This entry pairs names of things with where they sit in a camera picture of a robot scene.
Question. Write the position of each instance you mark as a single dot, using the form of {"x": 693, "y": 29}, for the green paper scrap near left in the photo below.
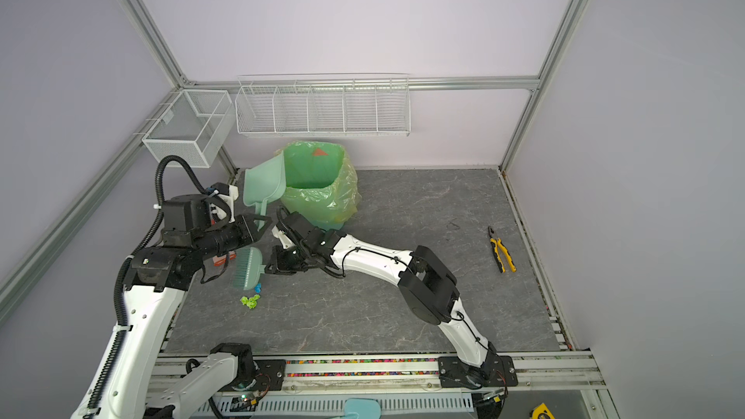
{"x": 250, "y": 302}

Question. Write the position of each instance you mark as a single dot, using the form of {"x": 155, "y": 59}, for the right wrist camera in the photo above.
{"x": 285, "y": 241}

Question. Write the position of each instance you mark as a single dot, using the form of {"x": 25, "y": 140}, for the mint green hand brush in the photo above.
{"x": 249, "y": 268}

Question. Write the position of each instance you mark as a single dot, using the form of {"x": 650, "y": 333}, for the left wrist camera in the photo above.
{"x": 224, "y": 208}

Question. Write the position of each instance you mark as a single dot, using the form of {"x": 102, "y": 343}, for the white wire shelf basket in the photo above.
{"x": 324, "y": 105}

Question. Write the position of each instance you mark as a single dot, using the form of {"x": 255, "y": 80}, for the green trash bin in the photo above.
{"x": 317, "y": 192}

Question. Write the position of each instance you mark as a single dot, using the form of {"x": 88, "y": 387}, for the yellow-green plastic bin liner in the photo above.
{"x": 323, "y": 183}

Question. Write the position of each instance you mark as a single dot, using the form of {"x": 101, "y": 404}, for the white mesh box basket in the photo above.
{"x": 194, "y": 126}

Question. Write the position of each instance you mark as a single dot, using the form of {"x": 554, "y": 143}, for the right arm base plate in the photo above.
{"x": 496, "y": 371}

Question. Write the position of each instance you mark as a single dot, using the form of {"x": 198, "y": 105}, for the light blue object front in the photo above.
{"x": 362, "y": 409}

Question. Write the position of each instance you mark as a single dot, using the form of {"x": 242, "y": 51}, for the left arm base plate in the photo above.
{"x": 268, "y": 375}

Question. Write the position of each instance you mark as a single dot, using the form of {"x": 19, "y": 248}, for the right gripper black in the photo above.
{"x": 281, "y": 268}

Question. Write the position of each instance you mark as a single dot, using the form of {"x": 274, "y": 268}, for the yellow black tape measure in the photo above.
{"x": 542, "y": 412}

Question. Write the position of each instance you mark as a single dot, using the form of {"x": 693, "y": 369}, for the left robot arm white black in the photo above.
{"x": 151, "y": 286}

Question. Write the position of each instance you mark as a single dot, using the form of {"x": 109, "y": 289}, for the yellow black pliers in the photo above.
{"x": 500, "y": 252}

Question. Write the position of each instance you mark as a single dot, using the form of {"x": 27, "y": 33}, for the red rubber glove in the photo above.
{"x": 219, "y": 261}

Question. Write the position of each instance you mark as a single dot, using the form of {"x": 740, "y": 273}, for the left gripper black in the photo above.
{"x": 245, "y": 223}

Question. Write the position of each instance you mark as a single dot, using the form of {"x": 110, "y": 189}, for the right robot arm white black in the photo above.
{"x": 428, "y": 287}

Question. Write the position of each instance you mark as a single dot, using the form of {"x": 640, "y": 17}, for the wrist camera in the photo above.
{"x": 285, "y": 241}
{"x": 224, "y": 208}

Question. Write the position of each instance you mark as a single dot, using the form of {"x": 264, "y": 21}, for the mint green dustpan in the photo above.
{"x": 264, "y": 184}

